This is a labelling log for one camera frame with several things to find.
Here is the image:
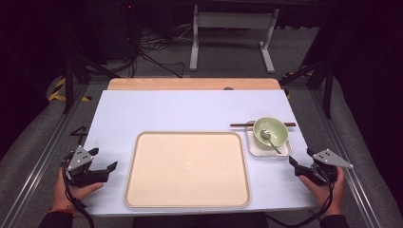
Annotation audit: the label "green bowl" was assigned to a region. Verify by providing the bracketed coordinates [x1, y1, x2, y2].
[252, 116, 290, 151]

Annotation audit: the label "dark curtain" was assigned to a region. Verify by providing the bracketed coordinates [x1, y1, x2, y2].
[300, 0, 403, 203]
[0, 0, 106, 160]

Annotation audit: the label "black stand with red light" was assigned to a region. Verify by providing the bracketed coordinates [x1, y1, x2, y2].
[118, 0, 141, 58]

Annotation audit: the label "person's dark clothing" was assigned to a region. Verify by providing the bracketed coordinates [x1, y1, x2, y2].
[131, 212, 270, 228]

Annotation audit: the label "person's left hand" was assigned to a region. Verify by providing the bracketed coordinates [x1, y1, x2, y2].
[50, 167, 105, 214]

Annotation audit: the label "right hand-held gripper cable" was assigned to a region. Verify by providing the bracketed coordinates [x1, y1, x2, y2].
[265, 180, 336, 228]

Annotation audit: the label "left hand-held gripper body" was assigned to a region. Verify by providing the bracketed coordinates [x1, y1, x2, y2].
[61, 145, 110, 188]

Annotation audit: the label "metal spoon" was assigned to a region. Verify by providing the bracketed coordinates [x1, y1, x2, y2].
[259, 128, 283, 156]

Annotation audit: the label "beige rectangular tray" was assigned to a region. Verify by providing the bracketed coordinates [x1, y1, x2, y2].
[123, 130, 252, 209]

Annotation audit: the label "white metal desk frame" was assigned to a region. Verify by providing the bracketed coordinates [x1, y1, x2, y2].
[188, 4, 281, 74]

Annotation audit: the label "person's right hand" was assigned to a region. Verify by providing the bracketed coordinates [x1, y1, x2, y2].
[298, 166, 346, 218]

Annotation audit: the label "black tripod stand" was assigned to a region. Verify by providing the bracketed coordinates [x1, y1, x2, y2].
[61, 53, 123, 116]
[278, 58, 336, 121]

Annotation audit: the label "left hand-held gripper cable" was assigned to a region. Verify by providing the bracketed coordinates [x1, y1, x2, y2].
[62, 161, 96, 228]

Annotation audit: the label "hand-held gripper cable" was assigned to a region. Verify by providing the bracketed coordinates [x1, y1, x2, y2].
[265, 180, 336, 228]
[62, 161, 96, 228]

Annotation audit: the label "white square plate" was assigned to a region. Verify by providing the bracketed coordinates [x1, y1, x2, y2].
[245, 120, 293, 158]

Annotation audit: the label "aluminium rail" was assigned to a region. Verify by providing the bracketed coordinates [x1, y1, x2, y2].
[0, 84, 91, 228]
[309, 88, 381, 228]

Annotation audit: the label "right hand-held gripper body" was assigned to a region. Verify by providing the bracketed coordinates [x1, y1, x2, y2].
[294, 148, 355, 187]

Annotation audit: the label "black floor cables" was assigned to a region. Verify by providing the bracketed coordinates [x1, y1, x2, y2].
[131, 23, 191, 79]

